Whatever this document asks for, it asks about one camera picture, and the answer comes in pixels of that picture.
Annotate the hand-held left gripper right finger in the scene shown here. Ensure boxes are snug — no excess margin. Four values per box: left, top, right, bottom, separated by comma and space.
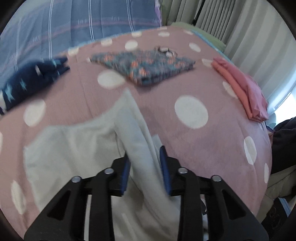
159, 146, 270, 241

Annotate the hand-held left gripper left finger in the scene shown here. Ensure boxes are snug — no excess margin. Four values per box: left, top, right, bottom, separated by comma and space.
24, 156, 131, 241

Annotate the pale grey shirt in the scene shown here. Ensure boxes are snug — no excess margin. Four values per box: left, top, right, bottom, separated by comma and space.
23, 89, 208, 241

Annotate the pink polka dot blanket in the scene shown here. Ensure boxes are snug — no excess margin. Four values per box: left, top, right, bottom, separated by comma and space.
0, 25, 272, 237

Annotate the floral print garment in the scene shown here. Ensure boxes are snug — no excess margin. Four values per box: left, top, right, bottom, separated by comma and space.
89, 49, 196, 87

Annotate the pink folded garment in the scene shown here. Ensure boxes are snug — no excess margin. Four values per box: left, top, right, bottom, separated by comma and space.
211, 57, 269, 122

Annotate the small dark hair accessory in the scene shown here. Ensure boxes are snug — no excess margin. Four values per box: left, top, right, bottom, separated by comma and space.
154, 46, 178, 57

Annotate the dark cloth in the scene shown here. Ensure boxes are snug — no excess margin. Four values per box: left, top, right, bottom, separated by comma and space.
269, 117, 296, 174

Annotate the navy star print fleece garment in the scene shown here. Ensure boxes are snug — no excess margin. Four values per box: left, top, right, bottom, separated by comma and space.
0, 57, 70, 115

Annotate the green bed sheet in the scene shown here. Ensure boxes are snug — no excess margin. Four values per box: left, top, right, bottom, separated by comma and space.
170, 21, 226, 50

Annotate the blue plaid quilt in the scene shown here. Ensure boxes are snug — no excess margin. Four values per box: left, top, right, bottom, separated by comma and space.
0, 0, 162, 77

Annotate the black tripod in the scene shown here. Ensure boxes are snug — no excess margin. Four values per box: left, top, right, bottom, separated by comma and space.
191, 0, 210, 25

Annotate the grey curtain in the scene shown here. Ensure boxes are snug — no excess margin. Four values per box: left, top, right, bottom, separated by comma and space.
159, 0, 296, 116

